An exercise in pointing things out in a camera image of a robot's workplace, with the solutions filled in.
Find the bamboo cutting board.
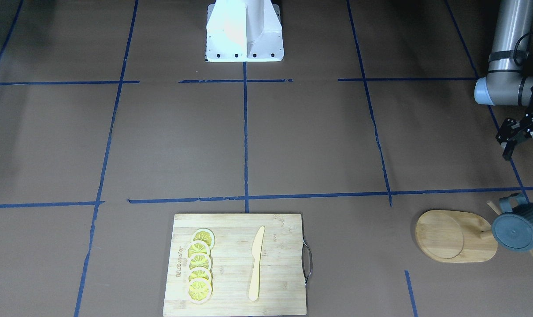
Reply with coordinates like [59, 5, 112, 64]
[163, 213, 308, 317]

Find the dark teal mug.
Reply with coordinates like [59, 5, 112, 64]
[492, 193, 533, 251]

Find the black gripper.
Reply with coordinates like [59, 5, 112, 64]
[496, 88, 533, 161]

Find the white pillar with base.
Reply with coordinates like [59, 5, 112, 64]
[205, 0, 285, 63]

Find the yellow plastic knife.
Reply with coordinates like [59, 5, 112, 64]
[247, 225, 265, 302]

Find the wooden cup rack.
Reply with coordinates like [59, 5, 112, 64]
[414, 201, 533, 263]

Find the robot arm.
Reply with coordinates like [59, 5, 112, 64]
[474, 0, 533, 161]

